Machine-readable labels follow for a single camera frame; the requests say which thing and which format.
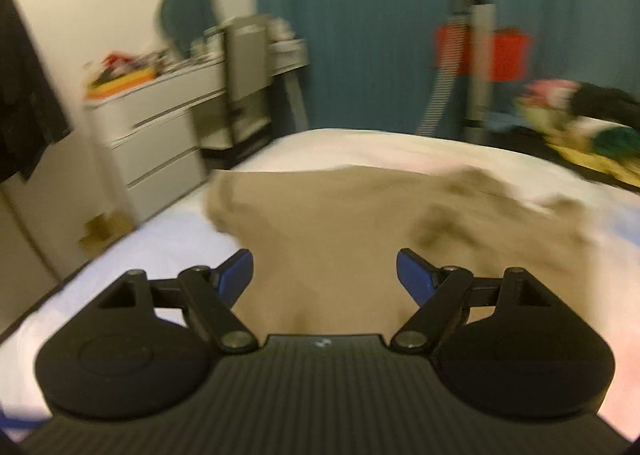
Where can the white dresser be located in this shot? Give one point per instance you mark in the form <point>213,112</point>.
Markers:
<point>160,145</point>

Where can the wavy mirror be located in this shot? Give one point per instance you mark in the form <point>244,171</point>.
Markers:
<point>185,10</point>

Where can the white desk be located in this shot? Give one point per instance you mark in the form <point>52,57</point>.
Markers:
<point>287,57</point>

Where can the small cardboard box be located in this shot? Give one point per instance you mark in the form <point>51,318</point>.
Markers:
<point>105,232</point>

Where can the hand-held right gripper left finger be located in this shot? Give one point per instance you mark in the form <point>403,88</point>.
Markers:
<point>236,277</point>

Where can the khaki pants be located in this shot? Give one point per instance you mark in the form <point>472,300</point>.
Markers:
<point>330,215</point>

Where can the grey black chair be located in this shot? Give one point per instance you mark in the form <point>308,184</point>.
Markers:
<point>247,75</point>

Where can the garment steamer stand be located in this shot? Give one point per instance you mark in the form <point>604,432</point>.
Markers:
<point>477,60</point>

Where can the orange tray with clutter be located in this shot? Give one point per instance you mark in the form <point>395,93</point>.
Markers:
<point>122,75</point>

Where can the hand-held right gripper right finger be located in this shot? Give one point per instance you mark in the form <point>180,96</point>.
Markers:
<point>412,277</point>

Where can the dark hanging garment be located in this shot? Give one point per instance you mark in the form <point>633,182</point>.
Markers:
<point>25,95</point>

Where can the pile of mixed clothes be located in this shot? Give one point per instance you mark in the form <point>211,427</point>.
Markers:
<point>585,125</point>

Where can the bed with pastel sheet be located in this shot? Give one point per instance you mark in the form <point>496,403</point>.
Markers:
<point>350,147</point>

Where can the red steamer base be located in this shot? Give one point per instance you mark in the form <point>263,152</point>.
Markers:
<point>510,55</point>

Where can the teal curtain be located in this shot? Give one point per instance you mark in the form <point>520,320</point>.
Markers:
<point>360,35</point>

